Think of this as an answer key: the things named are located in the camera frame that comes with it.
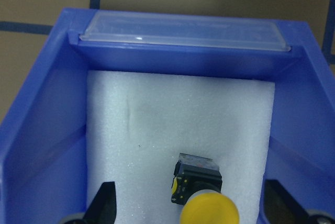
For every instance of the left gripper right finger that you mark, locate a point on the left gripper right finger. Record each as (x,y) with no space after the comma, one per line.
(281,207)

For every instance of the yellow push button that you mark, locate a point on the yellow push button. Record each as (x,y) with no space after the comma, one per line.
(196,186)

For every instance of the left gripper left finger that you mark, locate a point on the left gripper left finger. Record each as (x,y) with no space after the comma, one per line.
(103,208)

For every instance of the left blue plastic bin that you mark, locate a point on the left blue plastic bin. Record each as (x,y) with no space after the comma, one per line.
(44,175)

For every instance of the left white foam pad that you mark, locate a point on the left white foam pad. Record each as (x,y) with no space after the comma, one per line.
(138,124)

